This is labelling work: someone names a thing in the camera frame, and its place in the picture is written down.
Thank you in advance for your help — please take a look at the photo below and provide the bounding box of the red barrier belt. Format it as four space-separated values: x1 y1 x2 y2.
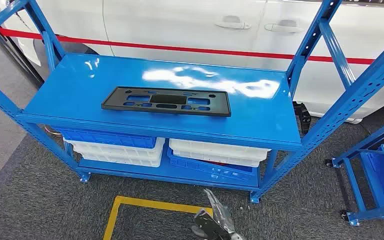
0 27 377 66

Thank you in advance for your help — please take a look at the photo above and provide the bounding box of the blue plastic crate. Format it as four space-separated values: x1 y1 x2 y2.
53 127 157 150
360 144 384 208
167 147 256 182

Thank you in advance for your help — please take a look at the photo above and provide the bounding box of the white car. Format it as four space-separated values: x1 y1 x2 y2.
0 0 384 125

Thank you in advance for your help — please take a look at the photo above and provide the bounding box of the black plastic bracket part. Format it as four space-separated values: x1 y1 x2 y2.
292 100 312 135

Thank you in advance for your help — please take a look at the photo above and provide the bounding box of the blue metal shelf rack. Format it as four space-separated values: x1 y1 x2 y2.
0 0 384 205

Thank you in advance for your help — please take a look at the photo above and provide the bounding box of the black plastic panel part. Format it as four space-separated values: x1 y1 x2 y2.
101 86 232 118

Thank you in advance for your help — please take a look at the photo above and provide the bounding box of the blue wheeled shelf rack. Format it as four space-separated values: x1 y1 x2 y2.
324 114 384 227

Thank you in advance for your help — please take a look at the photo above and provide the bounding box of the black stanchion post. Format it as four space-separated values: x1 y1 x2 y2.
0 1 45 88

